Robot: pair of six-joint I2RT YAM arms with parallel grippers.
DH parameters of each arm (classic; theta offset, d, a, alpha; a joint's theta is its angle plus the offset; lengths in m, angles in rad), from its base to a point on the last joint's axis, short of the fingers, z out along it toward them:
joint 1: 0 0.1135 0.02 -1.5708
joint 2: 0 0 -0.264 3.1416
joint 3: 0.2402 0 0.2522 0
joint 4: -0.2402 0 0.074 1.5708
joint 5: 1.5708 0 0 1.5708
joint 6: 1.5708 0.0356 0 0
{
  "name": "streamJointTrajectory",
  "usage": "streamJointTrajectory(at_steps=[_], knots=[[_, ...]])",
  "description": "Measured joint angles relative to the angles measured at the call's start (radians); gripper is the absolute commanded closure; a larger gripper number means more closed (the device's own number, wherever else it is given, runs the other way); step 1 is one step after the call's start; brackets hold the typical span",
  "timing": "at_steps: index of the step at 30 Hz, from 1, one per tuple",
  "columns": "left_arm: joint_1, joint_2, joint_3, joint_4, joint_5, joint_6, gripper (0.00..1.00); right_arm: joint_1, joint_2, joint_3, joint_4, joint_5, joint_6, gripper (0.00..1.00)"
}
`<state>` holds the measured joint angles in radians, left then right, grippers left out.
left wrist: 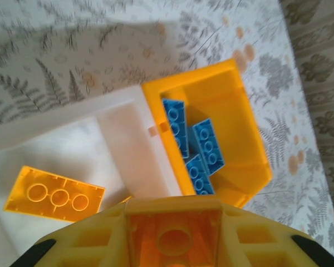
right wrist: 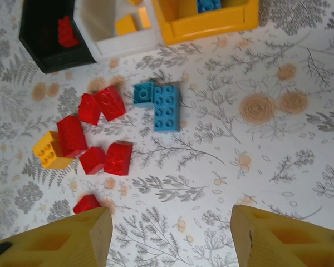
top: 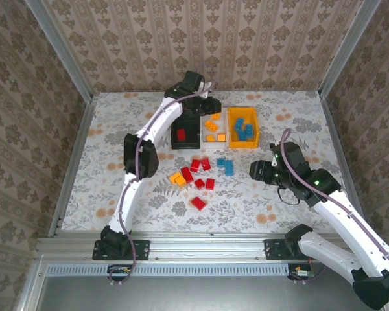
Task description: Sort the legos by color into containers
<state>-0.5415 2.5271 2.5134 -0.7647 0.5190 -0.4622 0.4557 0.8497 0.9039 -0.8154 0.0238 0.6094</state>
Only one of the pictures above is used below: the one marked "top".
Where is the orange plastic bin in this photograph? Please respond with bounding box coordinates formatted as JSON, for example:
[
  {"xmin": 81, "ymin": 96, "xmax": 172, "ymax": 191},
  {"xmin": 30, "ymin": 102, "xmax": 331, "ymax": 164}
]
[{"xmin": 227, "ymin": 106, "xmax": 260, "ymax": 149}]

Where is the white plastic bin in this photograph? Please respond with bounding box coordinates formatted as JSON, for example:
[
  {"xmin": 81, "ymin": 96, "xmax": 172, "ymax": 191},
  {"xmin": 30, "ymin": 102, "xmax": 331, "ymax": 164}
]
[{"xmin": 200, "ymin": 108, "xmax": 230, "ymax": 149}]

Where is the black plastic bin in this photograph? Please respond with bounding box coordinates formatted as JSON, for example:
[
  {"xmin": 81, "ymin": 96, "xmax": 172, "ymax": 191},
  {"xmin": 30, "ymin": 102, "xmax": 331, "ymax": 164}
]
[{"xmin": 171, "ymin": 111, "xmax": 202, "ymax": 150}]

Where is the floral patterned table cover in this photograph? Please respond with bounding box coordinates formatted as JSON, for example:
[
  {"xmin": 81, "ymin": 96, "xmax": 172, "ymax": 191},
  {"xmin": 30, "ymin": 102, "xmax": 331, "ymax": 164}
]
[{"xmin": 60, "ymin": 90, "xmax": 359, "ymax": 235}]

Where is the small green circuit board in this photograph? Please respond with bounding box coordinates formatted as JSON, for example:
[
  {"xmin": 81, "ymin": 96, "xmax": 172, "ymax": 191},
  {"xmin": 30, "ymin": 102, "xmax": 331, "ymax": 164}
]
[
  {"xmin": 108, "ymin": 265, "xmax": 134, "ymax": 276},
  {"xmin": 290, "ymin": 266, "xmax": 315, "ymax": 279}
]

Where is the grey metal tray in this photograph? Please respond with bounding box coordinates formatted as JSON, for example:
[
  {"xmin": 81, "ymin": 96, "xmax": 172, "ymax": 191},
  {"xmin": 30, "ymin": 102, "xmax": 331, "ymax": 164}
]
[{"xmin": 18, "ymin": 260, "xmax": 389, "ymax": 311}]

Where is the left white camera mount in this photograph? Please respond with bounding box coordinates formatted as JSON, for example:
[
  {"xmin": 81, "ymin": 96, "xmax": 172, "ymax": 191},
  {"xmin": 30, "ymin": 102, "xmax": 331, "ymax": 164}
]
[{"xmin": 199, "ymin": 80, "xmax": 217, "ymax": 100}]

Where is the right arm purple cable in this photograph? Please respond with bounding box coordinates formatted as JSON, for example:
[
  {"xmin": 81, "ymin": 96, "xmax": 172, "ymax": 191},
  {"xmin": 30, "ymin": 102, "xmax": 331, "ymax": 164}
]
[{"xmin": 280, "ymin": 128, "xmax": 389, "ymax": 286}]

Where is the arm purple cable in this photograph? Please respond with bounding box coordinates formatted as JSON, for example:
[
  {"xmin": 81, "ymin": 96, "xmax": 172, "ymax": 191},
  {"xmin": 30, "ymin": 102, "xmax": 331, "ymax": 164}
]
[
  {"xmin": 280, "ymin": 128, "xmax": 389, "ymax": 286},
  {"xmin": 108, "ymin": 63, "xmax": 217, "ymax": 286}
]

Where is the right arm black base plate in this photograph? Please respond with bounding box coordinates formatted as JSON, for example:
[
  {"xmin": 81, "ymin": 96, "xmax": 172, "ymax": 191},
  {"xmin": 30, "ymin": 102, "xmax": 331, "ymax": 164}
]
[{"xmin": 264, "ymin": 238, "xmax": 324, "ymax": 261}]

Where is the aluminium mounting rail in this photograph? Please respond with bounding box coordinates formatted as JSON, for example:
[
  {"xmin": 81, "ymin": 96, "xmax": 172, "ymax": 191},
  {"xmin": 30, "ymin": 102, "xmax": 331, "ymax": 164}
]
[{"xmin": 34, "ymin": 231, "xmax": 385, "ymax": 262}]

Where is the grey slotted cable duct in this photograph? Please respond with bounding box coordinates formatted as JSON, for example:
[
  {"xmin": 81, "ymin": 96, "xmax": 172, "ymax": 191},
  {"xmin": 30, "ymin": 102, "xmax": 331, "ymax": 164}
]
[{"xmin": 47, "ymin": 262, "xmax": 291, "ymax": 277}]

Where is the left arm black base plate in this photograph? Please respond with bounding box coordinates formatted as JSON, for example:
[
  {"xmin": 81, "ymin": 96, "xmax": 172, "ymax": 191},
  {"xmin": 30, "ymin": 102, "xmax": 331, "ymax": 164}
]
[{"xmin": 92, "ymin": 239, "xmax": 150, "ymax": 261}]

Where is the aluminium frame post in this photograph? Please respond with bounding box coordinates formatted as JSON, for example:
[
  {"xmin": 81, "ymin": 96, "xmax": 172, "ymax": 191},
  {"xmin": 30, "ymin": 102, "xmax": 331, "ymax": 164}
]
[
  {"xmin": 24, "ymin": 0, "xmax": 95, "ymax": 103},
  {"xmin": 318, "ymin": 0, "xmax": 382, "ymax": 98}
]

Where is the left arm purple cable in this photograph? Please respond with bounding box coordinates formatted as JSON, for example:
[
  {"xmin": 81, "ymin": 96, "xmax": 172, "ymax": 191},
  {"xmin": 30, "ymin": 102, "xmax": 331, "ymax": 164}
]
[{"xmin": 108, "ymin": 63, "xmax": 217, "ymax": 286}]

